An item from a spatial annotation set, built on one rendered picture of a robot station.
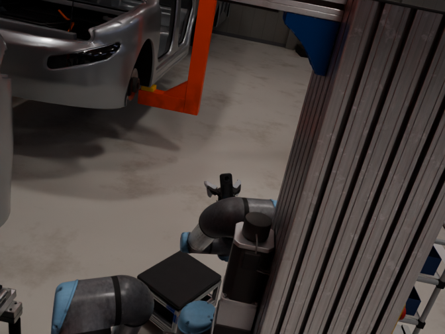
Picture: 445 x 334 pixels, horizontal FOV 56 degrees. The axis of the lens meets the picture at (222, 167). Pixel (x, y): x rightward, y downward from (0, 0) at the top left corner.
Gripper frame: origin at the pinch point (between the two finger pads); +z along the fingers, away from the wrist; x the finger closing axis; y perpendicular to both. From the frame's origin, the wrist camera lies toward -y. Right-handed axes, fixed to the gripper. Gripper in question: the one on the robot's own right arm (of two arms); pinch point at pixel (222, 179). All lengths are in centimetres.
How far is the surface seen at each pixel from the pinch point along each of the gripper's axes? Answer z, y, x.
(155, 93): 301, 50, -25
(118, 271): 87, 116, -55
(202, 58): 288, 9, 25
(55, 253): 104, 110, -100
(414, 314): 2, 91, 114
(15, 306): -45, 19, -73
